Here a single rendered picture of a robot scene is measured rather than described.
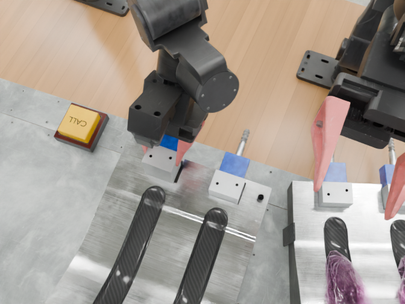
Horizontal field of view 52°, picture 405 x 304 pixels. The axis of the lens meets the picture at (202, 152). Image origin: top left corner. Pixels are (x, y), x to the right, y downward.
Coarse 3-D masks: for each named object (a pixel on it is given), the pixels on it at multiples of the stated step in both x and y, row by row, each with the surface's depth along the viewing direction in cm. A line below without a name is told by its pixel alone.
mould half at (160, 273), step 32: (128, 160) 70; (128, 192) 68; (192, 192) 68; (256, 192) 67; (96, 224) 67; (128, 224) 66; (160, 224) 66; (192, 224) 66; (256, 224) 65; (96, 256) 65; (160, 256) 65; (224, 256) 64; (64, 288) 61; (96, 288) 62; (160, 288) 63; (224, 288) 63
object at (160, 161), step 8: (168, 136) 67; (160, 144) 67; (168, 144) 67; (176, 144) 67; (152, 152) 65; (160, 152) 65; (168, 152) 65; (176, 152) 65; (144, 160) 64; (152, 160) 64; (160, 160) 64; (168, 160) 64; (144, 168) 66; (152, 168) 65; (160, 168) 64; (168, 168) 63; (176, 168) 66; (152, 176) 69; (160, 176) 67; (168, 176) 65
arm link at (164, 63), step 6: (162, 54) 53; (168, 54) 52; (162, 60) 53; (168, 60) 53; (174, 60) 52; (162, 66) 54; (168, 66) 53; (174, 66) 53; (162, 72) 54; (168, 72) 54; (174, 72) 53; (168, 78) 54; (174, 78) 54; (174, 84) 56
